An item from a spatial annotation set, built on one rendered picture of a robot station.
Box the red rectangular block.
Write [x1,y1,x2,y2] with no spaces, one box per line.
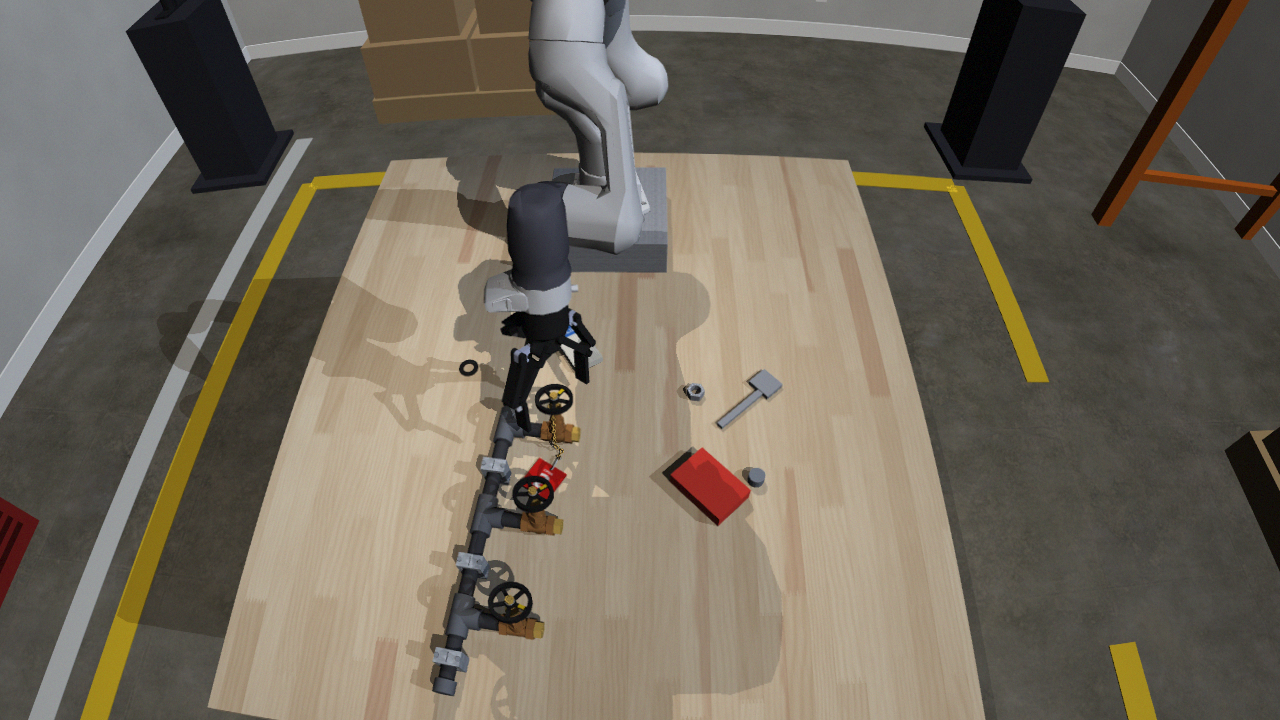
[669,447,751,527]

